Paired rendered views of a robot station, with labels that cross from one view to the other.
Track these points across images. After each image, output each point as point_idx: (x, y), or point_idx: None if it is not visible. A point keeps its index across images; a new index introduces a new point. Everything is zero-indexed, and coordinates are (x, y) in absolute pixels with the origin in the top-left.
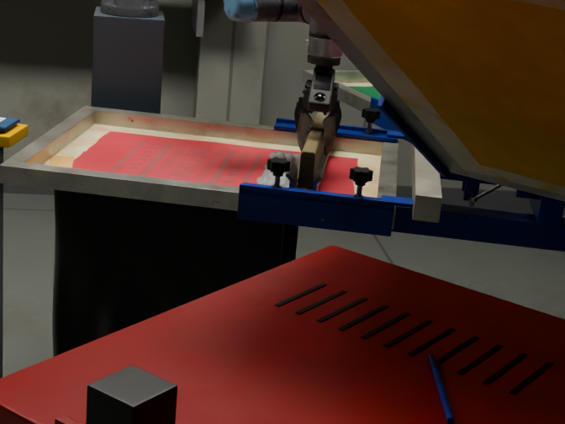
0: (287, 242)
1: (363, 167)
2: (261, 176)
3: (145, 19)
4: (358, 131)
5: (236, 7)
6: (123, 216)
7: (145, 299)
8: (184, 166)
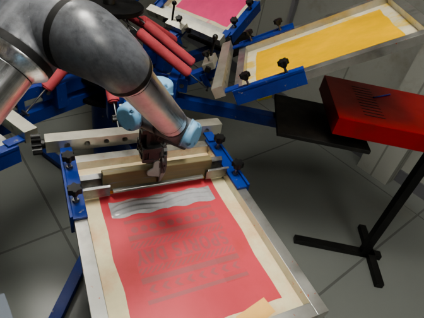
0: None
1: (216, 136)
2: (179, 204)
3: (11, 315)
4: (67, 173)
5: (200, 134)
6: None
7: None
8: (193, 246)
